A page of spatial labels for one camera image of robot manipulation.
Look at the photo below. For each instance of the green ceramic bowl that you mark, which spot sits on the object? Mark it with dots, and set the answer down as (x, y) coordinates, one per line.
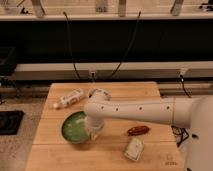
(73, 128)

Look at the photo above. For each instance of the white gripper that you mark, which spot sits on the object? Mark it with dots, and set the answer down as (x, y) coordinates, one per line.
(94, 126)

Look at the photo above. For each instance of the brown sausage toy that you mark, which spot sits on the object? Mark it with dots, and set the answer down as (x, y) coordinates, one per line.
(138, 130)

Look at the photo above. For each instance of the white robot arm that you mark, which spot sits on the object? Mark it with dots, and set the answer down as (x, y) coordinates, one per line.
(195, 114)

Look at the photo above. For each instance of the black floor mat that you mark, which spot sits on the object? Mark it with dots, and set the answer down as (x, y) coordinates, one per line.
(10, 122)

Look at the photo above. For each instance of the clear glass jar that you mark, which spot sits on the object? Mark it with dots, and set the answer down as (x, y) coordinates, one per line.
(99, 91)

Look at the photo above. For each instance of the white wall outlet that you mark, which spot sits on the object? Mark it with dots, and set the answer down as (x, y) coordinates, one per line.
(92, 75)

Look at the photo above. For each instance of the white plastic bottle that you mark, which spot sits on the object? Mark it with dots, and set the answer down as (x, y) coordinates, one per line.
(69, 99)

